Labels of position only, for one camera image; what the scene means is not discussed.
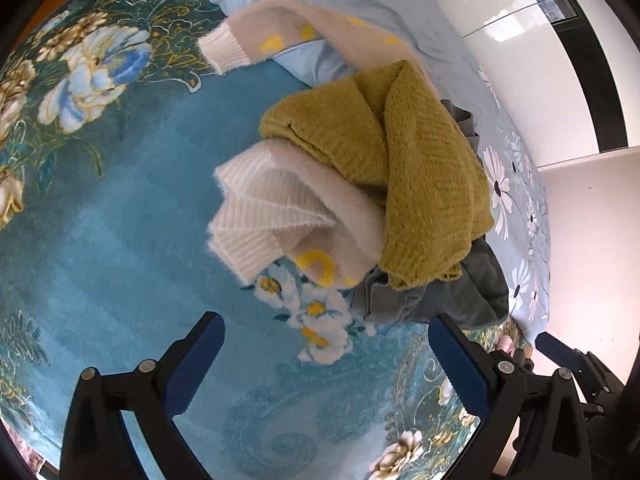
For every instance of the cream fuzzy sweater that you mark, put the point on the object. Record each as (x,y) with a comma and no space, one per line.
(280,200)

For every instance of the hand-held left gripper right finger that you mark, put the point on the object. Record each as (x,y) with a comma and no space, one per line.
(460,365)

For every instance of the dark grey garment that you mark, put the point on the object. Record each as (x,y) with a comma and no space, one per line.
(450,300)

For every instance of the teal floral blanket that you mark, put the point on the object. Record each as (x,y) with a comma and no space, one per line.
(125,210)

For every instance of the olive knit sweater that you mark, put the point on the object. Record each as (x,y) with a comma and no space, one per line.
(425,160)

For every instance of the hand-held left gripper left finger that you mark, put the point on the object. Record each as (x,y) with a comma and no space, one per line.
(197,360)

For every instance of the white wardrobe with black stripe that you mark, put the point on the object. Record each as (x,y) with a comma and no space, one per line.
(525,60)

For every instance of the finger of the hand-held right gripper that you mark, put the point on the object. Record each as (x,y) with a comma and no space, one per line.
(550,347)

